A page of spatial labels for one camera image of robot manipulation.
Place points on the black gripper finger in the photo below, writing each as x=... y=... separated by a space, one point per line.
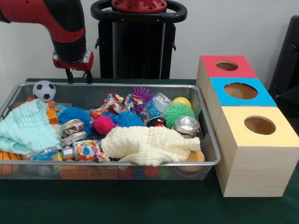
x=69 y=75
x=88 y=77

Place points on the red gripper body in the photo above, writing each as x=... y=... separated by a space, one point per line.
x=74 y=66

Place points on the colourful knotted cloth toy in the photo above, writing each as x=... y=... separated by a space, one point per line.
x=114 y=102

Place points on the multicolour spiky caterpillar toy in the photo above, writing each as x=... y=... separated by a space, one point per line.
x=102 y=123

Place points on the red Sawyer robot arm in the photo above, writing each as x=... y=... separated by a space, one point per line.
x=58 y=23

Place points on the shallow mesh bin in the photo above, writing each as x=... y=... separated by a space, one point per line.
x=208 y=140

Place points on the wooden box with three holes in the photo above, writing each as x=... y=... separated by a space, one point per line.
x=257 y=172

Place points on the small soccer ball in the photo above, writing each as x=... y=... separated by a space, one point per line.
x=44 y=91

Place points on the blue spiky toy with eyes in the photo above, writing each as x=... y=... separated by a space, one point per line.
x=73 y=116

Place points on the purple spiky toy with eyes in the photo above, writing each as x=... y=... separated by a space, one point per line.
x=142 y=93

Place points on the mint green cloth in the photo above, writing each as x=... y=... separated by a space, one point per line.
x=28 y=126

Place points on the cream yellow cloth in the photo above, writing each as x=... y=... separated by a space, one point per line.
x=149 y=142

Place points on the yellow ball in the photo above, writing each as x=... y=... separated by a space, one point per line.
x=182 y=101

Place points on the green spiky ball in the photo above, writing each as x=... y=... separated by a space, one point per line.
x=180 y=114

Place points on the crushed silver can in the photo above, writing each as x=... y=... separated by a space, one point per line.
x=188 y=126

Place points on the dark green tablecloth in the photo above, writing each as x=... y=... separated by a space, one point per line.
x=116 y=203
x=292 y=95

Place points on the black stand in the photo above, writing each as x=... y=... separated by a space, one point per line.
x=287 y=58

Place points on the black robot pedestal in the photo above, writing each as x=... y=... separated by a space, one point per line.
x=137 y=46

